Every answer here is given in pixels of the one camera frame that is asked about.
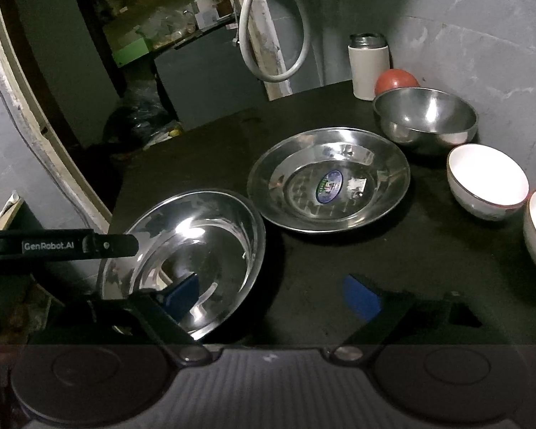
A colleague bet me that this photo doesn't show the plain steel plate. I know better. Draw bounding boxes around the plain steel plate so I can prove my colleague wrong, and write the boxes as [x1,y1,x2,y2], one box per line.
[98,190,266,340]

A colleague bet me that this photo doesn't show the steel plate with sticker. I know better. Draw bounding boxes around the steel plate with sticker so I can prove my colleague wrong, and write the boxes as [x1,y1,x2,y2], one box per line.
[247,127,411,233]

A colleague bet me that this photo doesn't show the deep steel mixing bowl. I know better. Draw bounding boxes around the deep steel mixing bowl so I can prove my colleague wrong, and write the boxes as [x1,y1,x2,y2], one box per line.
[373,87,478,149]

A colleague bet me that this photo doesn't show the green box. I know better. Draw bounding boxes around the green box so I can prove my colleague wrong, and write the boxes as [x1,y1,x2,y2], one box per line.
[113,38,152,67]

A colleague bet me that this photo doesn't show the red ball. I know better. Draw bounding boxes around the red ball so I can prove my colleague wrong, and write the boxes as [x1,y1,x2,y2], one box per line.
[374,69,419,96]

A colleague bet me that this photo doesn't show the dark grey cabinet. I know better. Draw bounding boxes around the dark grey cabinet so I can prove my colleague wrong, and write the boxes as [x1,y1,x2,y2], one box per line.
[155,27,268,131]

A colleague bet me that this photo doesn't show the white thermos flask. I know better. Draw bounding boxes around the white thermos flask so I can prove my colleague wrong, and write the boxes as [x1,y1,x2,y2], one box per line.
[348,33,390,101]

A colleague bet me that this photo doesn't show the white looped hose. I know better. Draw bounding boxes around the white looped hose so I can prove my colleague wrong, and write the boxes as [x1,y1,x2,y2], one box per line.
[238,0,312,84]

